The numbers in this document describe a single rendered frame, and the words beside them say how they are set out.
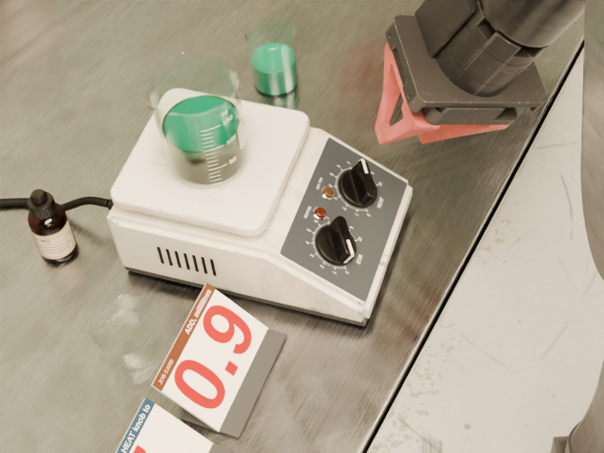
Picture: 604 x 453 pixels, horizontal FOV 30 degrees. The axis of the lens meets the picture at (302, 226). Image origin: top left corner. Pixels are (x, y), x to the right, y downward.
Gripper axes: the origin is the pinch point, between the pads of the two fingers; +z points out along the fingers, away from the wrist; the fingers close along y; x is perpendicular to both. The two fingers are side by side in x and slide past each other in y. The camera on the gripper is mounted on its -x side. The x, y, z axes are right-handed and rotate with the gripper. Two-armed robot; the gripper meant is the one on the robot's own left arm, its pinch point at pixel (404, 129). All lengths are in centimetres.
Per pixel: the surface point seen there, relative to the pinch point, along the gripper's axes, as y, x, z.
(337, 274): 4.4, 7.9, 7.0
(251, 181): 9.4, 0.2, 6.8
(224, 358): 12.1, 11.5, 12.2
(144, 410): 18.9, 14.6, 11.7
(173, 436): 17.1, 16.6, 12.2
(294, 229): 6.9, 4.1, 7.0
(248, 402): 11.1, 14.9, 12.2
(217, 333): 12.4, 9.7, 12.0
